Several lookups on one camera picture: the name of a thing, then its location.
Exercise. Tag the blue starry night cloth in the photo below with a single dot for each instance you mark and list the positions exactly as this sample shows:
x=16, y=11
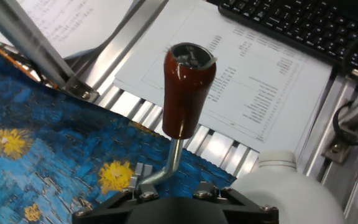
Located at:
x=57, y=140

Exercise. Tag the printed text paper sheet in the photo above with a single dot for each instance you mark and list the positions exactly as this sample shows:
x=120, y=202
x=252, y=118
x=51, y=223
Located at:
x=73, y=25

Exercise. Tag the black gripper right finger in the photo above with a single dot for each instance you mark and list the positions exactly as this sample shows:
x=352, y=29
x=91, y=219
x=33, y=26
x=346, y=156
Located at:
x=253, y=214

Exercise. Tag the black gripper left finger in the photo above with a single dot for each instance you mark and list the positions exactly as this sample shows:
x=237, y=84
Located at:
x=104, y=211

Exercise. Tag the black keyboard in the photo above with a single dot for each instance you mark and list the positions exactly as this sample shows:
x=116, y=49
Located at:
x=291, y=18

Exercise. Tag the silver lever base bracket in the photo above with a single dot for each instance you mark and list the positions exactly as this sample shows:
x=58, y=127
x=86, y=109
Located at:
x=138, y=177

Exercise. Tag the white plastic jug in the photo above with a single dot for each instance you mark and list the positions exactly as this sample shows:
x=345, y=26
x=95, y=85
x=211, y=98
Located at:
x=284, y=199

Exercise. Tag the printed table paper sheet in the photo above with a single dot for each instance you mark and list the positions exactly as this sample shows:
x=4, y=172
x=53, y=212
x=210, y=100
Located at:
x=228, y=77

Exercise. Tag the aluminium frame beam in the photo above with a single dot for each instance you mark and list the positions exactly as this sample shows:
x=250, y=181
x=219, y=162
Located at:
x=26, y=40

